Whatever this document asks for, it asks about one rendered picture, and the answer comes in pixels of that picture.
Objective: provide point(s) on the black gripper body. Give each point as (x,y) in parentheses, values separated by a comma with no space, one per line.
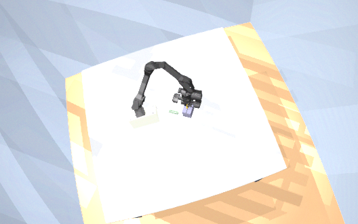
(189,101)

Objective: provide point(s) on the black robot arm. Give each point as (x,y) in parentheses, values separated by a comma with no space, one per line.
(188,89)

